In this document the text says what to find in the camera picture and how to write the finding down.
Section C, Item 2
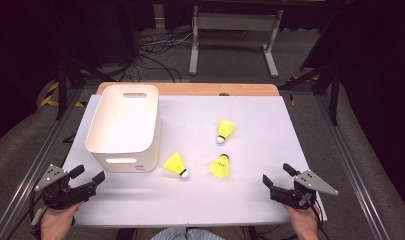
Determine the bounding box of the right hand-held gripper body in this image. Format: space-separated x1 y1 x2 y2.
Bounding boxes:
269 169 339 210

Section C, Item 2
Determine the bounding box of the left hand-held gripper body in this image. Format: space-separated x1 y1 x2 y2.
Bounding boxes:
34 163 98 211

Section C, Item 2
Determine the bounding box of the yellow shuttlecock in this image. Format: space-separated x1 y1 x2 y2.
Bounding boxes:
209 153 232 179
215 118 237 145
162 151 190 180

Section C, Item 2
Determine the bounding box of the white plastic bin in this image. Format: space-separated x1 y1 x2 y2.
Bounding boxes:
84 83 162 174

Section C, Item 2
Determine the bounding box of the person's right hand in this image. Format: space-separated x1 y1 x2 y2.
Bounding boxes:
283 204 321 240

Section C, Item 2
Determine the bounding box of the person's left hand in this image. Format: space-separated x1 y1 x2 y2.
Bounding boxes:
39 202 82 240

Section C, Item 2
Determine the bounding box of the yellow black floor tape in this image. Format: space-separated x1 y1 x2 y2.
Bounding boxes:
285 74 320 106
39 81 87 108

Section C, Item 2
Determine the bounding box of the black metal stand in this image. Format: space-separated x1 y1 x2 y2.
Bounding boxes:
278 63 341 127

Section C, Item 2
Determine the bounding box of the person's striped shirt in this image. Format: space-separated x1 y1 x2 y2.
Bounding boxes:
149 227 226 240

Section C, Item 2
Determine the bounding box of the left gripper cable with plug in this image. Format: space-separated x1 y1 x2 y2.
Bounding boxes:
29 191 49 240

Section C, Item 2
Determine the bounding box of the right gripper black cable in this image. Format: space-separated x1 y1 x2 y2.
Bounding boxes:
309 203 328 240

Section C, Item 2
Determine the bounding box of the aluminium rail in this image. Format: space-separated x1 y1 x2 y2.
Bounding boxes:
0 83 91 240
316 94 389 240

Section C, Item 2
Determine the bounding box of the bundle of floor cables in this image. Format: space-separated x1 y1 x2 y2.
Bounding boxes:
136 28 194 84

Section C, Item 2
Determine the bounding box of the white metal stand frame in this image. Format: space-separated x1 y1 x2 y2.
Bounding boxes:
188 4 284 79

